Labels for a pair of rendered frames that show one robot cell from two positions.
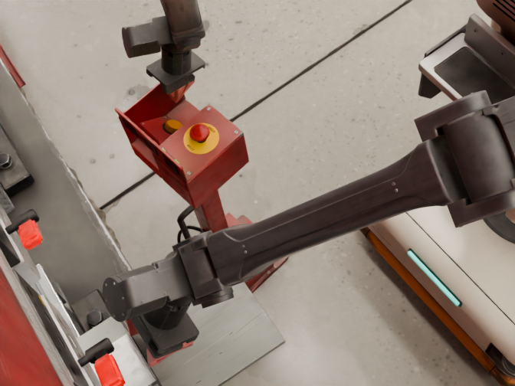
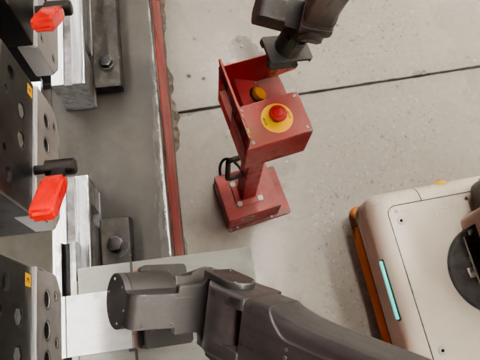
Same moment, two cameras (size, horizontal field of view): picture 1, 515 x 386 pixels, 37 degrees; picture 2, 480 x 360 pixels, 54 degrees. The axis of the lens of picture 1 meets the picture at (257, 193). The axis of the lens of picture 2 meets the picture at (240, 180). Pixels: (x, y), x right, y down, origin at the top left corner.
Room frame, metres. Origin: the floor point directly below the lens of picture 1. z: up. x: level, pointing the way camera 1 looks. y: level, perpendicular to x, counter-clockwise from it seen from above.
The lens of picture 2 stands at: (0.35, 0.09, 1.72)
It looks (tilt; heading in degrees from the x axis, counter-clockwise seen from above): 70 degrees down; 7
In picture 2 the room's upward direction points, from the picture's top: 9 degrees clockwise
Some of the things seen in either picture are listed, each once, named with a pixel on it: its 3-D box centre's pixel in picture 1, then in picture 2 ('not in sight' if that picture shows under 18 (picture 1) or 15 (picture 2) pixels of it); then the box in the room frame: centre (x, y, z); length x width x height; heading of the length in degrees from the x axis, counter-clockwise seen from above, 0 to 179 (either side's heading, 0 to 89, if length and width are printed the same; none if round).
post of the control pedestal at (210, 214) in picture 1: (209, 212); (252, 163); (0.87, 0.13, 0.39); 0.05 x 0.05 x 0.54; 35
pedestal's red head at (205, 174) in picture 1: (185, 135); (263, 107); (0.87, 0.13, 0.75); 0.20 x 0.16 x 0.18; 35
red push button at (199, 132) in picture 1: (200, 135); (277, 115); (0.84, 0.09, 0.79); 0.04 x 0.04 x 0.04
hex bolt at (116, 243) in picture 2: (95, 318); (114, 243); (0.45, 0.30, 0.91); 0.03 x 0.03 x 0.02
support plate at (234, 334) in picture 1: (177, 341); (171, 318); (0.36, 0.16, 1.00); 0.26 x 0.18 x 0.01; 114
